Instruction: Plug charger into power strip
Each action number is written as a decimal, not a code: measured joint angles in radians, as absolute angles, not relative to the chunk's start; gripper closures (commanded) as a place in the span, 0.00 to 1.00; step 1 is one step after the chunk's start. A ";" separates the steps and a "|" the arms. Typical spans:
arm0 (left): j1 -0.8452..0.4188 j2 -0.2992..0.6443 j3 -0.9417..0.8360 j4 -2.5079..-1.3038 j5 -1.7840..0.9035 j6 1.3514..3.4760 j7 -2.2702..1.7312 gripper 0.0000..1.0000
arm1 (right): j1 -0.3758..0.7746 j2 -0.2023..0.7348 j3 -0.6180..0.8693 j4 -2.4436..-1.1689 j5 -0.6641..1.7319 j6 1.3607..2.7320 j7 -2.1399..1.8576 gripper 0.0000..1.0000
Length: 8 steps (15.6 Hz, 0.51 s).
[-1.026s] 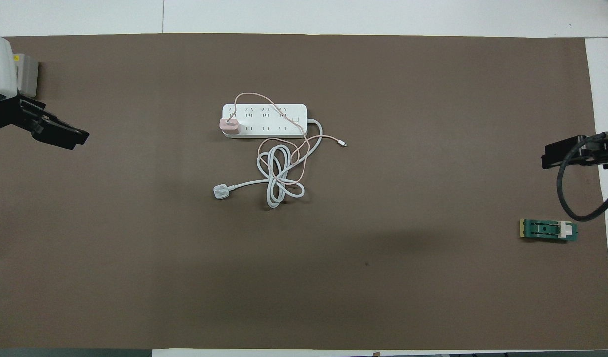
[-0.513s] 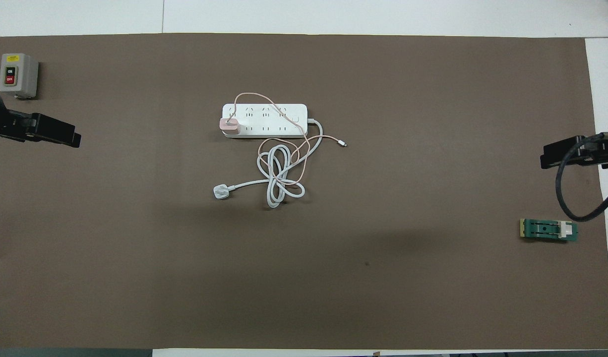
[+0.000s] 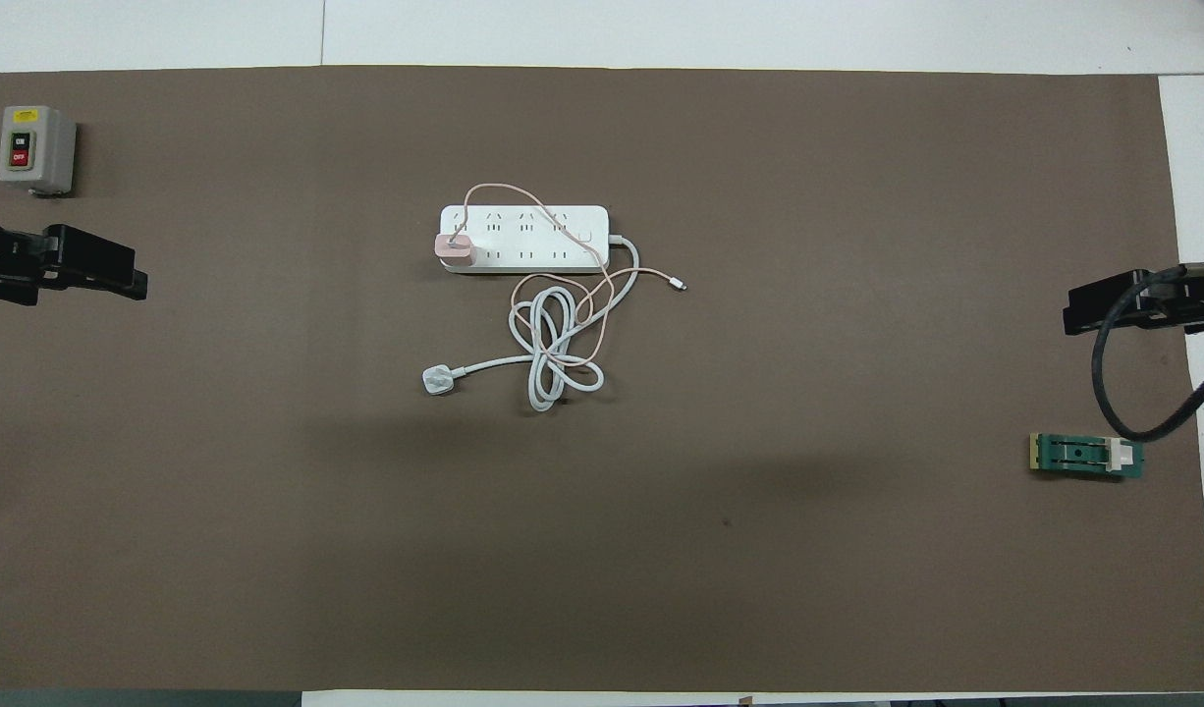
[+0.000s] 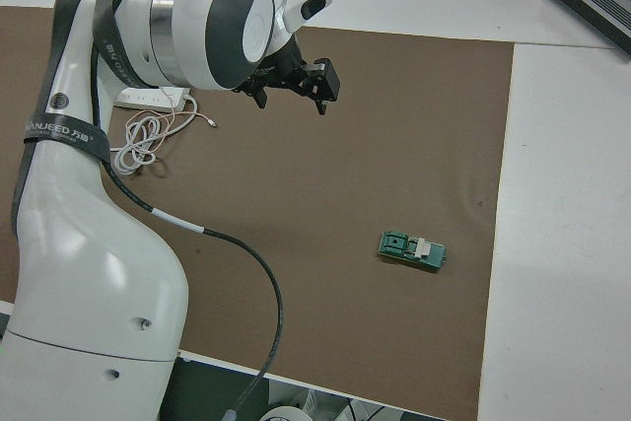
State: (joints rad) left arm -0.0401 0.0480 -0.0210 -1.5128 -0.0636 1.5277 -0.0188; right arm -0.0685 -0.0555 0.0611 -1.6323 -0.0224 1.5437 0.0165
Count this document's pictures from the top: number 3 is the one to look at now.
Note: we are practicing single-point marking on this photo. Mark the pink charger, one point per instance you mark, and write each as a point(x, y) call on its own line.
point(455, 253)

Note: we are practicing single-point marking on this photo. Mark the grey on-off switch box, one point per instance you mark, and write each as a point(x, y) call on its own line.
point(32, 147)

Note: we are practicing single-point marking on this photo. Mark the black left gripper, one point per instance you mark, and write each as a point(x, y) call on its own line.
point(8, 270)

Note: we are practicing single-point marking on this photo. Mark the brown table mat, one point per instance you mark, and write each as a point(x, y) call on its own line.
point(661, 550)

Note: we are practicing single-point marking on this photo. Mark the white power strip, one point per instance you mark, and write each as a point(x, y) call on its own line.
point(543, 258)

